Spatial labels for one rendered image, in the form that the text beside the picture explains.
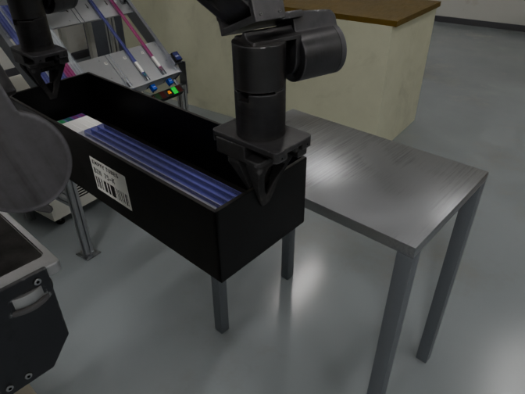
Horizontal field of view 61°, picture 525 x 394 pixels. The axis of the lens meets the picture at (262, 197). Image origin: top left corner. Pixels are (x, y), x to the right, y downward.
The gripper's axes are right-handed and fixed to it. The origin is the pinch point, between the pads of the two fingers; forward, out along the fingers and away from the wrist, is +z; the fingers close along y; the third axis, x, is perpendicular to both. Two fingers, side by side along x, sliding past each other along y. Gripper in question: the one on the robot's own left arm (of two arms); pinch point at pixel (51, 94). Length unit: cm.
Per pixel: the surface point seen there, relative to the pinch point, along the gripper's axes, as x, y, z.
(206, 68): -195, 180, 80
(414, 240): -44, -62, 31
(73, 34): -200, 404, 90
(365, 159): -69, -34, 32
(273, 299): -67, -1, 112
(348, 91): -209, 57, 73
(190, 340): -29, 9, 111
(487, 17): -671, 120, 112
